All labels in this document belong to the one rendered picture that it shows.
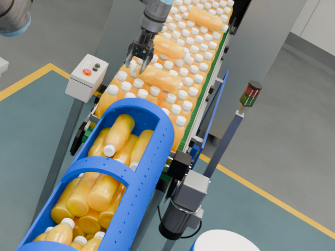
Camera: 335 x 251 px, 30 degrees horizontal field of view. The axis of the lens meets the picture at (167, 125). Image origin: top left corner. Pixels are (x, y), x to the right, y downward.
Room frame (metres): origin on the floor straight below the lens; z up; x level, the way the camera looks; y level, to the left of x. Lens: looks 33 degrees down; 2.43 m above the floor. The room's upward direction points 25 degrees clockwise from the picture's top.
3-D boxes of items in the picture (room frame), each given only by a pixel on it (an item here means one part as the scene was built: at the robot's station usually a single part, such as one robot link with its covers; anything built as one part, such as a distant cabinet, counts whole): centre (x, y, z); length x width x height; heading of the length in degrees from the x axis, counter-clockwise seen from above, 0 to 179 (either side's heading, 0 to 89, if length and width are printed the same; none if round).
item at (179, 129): (2.11, -0.04, 1.00); 0.07 x 0.07 x 0.19
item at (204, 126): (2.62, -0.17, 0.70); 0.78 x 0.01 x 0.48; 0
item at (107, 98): (2.11, 0.26, 1.00); 0.07 x 0.07 x 0.19
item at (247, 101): (2.37, -0.26, 1.18); 0.06 x 0.06 x 0.05
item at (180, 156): (2.03, -0.11, 0.95); 0.10 x 0.07 x 0.10; 90
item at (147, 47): (2.14, 0.21, 1.34); 0.09 x 0.08 x 0.12; 0
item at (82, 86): (2.19, 0.38, 1.05); 0.20 x 0.10 x 0.10; 0
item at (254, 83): (2.37, -0.26, 1.18); 0.06 x 0.06 x 0.16
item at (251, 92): (2.37, -0.26, 1.23); 0.06 x 0.06 x 0.04
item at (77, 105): (2.19, 0.38, 0.50); 0.04 x 0.04 x 1.00; 0
